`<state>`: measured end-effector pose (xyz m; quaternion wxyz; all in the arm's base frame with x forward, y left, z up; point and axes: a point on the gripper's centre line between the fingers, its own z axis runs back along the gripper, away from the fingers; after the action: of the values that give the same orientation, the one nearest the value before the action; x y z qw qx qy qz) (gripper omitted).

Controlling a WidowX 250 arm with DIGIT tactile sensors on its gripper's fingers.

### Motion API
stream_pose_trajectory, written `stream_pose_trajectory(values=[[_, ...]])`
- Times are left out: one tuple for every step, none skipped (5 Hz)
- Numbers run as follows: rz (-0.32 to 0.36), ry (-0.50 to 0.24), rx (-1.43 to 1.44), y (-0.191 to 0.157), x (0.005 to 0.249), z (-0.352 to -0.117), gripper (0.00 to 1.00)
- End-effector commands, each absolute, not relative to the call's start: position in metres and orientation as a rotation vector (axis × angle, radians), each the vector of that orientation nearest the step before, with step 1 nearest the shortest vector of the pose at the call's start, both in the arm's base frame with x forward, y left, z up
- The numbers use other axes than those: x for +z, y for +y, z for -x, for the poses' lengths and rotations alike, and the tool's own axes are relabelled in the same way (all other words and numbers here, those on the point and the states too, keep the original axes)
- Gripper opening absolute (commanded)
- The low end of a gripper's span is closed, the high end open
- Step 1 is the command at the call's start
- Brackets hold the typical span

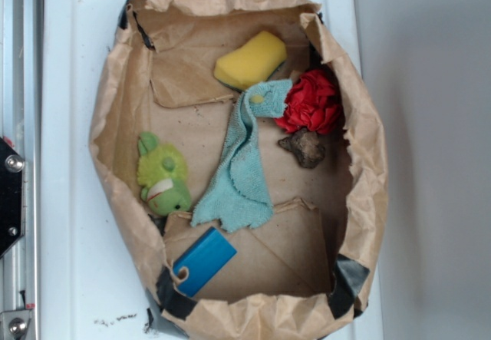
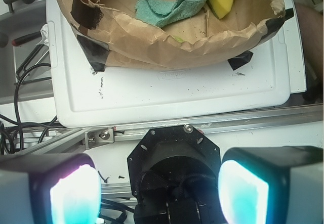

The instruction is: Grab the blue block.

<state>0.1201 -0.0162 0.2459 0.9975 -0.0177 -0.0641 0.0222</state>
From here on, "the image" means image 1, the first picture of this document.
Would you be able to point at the blue rectangular block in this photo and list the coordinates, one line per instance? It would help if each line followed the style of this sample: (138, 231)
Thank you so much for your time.
(202, 261)

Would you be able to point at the red crumpled paper flower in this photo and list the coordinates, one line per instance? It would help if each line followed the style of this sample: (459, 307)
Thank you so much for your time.
(313, 103)

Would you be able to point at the light blue cloth rag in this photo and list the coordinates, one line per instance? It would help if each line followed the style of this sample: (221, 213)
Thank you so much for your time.
(237, 194)

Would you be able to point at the black mounting bracket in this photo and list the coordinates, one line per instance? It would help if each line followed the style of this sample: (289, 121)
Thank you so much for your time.
(11, 197)

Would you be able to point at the green plush toy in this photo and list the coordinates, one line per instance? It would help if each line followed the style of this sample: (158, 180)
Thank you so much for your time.
(162, 174)

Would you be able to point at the brown paper bag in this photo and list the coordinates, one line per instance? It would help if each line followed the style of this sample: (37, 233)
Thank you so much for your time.
(306, 272)

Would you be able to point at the aluminium frame rail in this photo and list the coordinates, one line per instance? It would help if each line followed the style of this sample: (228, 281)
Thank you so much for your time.
(21, 77)

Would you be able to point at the yellow sponge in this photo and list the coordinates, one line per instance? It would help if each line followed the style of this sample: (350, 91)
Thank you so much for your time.
(252, 63)

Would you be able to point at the brown rock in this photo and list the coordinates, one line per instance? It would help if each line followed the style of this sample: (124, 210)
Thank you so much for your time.
(305, 146)

